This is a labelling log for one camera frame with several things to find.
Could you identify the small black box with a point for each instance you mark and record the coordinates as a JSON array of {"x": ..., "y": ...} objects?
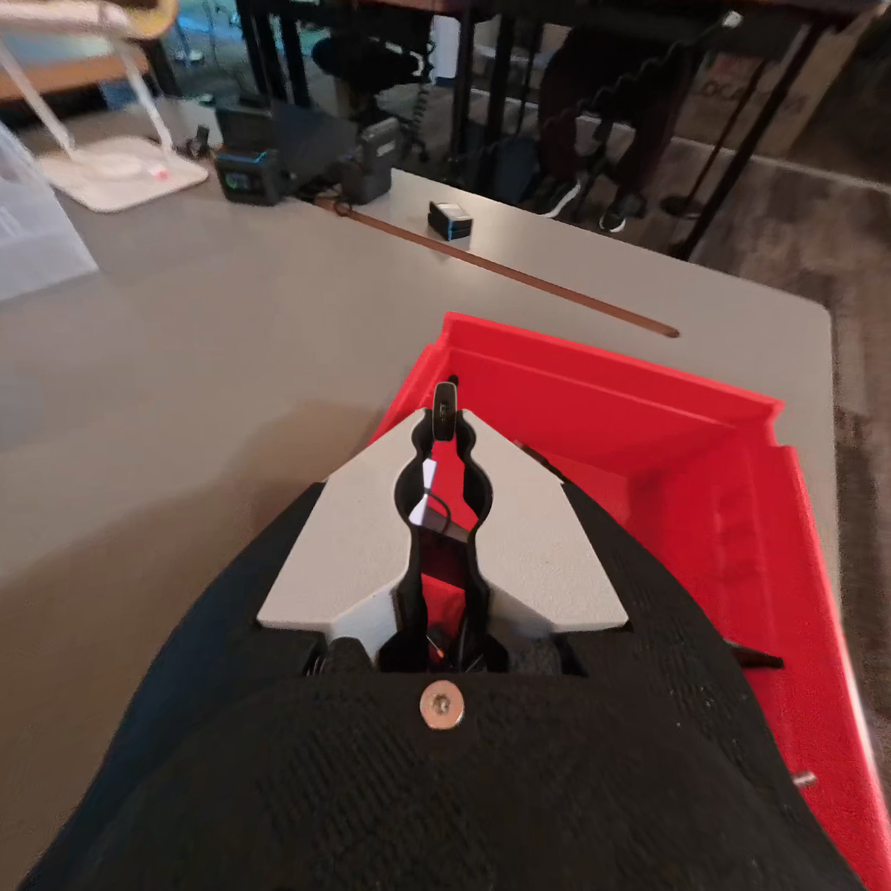
[{"x": 449, "y": 219}]

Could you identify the red plastic bin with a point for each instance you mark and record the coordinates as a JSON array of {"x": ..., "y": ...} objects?
[{"x": 696, "y": 501}]

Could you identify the grey usb adapter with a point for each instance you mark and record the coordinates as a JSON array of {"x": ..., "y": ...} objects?
[{"x": 445, "y": 411}]

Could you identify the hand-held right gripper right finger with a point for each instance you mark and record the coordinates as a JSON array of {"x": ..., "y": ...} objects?
[{"x": 550, "y": 550}]

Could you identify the white acrylic stand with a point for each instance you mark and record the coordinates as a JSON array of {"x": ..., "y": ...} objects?
[{"x": 118, "y": 174}]

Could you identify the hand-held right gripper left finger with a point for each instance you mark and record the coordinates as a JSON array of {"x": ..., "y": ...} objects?
[{"x": 341, "y": 550}]

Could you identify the clear plastic bin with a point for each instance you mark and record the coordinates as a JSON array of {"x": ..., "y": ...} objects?
[{"x": 35, "y": 230}]

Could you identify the black office chair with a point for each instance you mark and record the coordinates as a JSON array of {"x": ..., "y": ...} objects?
[{"x": 362, "y": 62}]

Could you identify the black equipment box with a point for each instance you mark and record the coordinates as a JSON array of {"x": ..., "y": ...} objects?
[{"x": 243, "y": 129}]

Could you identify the black power station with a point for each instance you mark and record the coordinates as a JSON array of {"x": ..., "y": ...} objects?
[{"x": 257, "y": 177}]

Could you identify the cardboard box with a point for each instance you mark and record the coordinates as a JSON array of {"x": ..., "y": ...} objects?
[{"x": 800, "y": 104}]

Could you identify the dark grey device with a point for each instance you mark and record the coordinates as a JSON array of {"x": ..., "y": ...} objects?
[{"x": 369, "y": 167}]

